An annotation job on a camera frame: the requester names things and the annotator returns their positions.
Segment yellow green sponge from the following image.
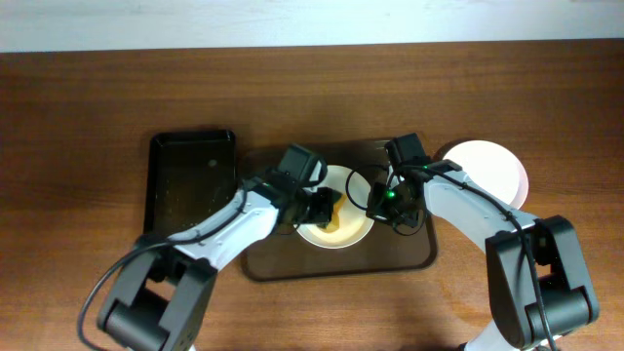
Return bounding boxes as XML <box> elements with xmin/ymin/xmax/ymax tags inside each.
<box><xmin>331</xmin><ymin>190</ymin><xmax>347</xmax><ymax>217</ymax></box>

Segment white round plate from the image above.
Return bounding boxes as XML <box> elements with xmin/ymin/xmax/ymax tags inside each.
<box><xmin>296</xmin><ymin>165</ymin><xmax>373</xmax><ymax>249</ymax></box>

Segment white plate with sauce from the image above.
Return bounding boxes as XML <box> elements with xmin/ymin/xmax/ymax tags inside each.
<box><xmin>442</xmin><ymin>140</ymin><xmax>529</xmax><ymax>209</ymax></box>

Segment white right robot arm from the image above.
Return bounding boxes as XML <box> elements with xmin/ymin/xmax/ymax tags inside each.
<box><xmin>367</xmin><ymin>161</ymin><xmax>600</xmax><ymax>350</ymax></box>

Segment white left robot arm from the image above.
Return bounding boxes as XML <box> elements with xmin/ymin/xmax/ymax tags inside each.
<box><xmin>77</xmin><ymin>175</ymin><xmax>340</xmax><ymax>351</ymax></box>

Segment brown plastic serving tray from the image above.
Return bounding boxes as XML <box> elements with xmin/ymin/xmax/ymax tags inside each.
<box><xmin>239</xmin><ymin>139</ymin><xmax>438</xmax><ymax>282</ymax></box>

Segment small black tray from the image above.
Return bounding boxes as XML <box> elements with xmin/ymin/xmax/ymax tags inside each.
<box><xmin>143</xmin><ymin>130</ymin><xmax>237</xmax><ymax>237</ymax></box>

